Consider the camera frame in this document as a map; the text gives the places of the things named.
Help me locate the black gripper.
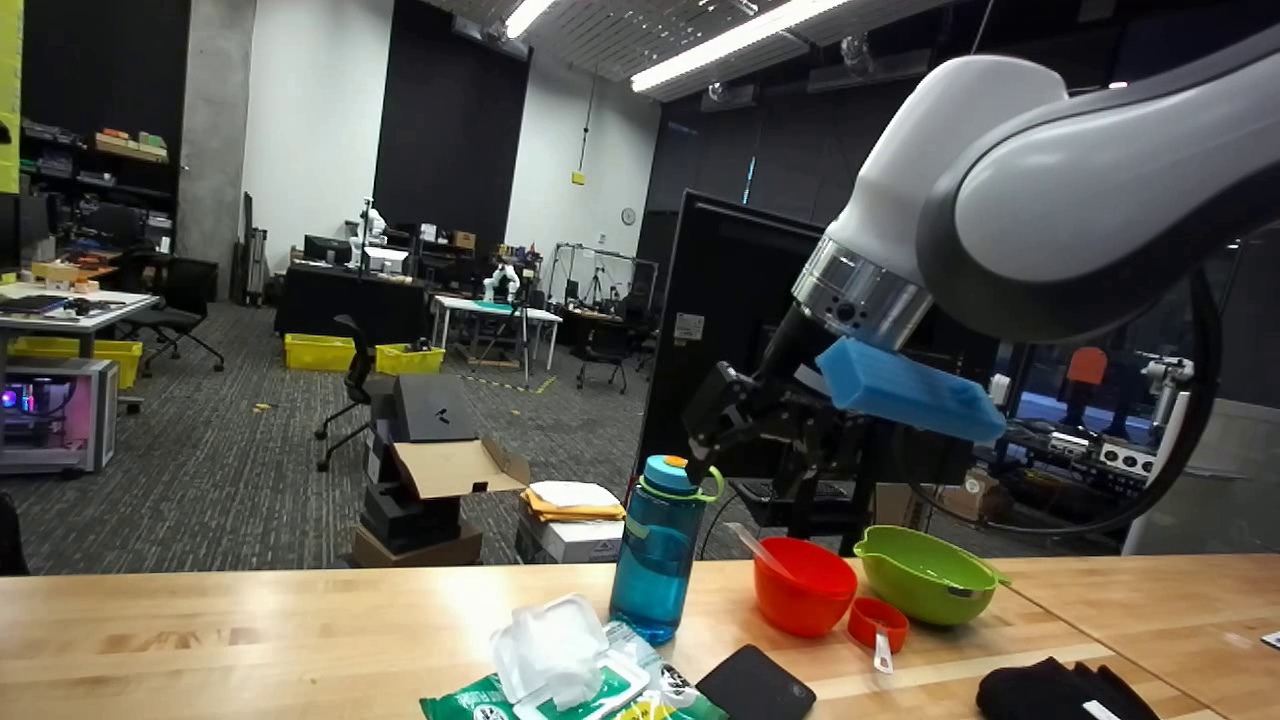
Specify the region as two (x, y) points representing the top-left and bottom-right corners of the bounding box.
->
(680, 300), (855, 505)

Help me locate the green pack of wipes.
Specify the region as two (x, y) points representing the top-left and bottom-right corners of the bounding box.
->
(418, 593), (733, 720)

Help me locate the black cabinet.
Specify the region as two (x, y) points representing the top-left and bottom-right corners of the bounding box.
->
(637, 190), (834, 485)

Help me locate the white plastic spoon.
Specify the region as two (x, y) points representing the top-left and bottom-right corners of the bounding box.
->
(725, 518), (805, 585)

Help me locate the blue water bottle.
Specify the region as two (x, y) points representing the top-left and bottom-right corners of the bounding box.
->
(608, 451), (729, 651)

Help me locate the wooden board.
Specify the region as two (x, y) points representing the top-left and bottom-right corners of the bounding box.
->
(516, 478), (631, 527)

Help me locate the small red measuring cup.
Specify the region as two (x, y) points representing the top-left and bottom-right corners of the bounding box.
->
(845, 593), (918, 678)

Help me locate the green bowl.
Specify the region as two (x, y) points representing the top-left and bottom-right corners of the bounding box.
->
(854, 520), (1012, 634)

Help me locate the black flat wallet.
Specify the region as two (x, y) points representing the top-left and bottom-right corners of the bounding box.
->
(694, 643), (822, 720)

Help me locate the white background table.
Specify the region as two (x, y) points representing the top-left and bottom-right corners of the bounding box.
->
(430, 292), (568, 385)

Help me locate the open cardboard box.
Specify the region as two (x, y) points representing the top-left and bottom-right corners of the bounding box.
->
(377, 438), (531, 510)

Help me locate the yellow floor bin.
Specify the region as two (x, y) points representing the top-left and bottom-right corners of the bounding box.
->
(3, 333), (149, 394)
(373, 339), (449, 379)
(279, 333), (359, 377)

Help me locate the black office chair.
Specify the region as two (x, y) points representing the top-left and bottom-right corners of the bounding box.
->
(312, 311), (394, 472)

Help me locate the long ceiling light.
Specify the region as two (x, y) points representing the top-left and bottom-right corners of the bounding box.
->
(627, 0), (854, 96)

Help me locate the black background desk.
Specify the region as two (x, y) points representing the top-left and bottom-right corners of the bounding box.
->
(273, 255), (436, 349)

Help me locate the black folded cloth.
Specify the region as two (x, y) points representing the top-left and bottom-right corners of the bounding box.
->
(973, 651), (1159, 720)

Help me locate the short ceiling light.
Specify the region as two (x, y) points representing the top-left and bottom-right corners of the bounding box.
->
(501, 0), (556, 40)

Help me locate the grey background desk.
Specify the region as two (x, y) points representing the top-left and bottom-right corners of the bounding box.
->
(0, 285), (164, 363)

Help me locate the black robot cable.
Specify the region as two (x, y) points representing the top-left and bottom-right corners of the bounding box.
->
(1012, 255), (1223, 535)

